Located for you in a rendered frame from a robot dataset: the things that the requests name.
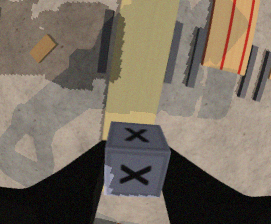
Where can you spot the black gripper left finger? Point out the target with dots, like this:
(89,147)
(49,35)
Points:
(70,196)

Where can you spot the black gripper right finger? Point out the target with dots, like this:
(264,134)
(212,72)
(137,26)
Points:
(193,196)

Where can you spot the grey cube with black x marks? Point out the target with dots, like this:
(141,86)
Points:
(136,158)

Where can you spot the pale yellow strip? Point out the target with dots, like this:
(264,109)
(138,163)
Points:
(142,46)

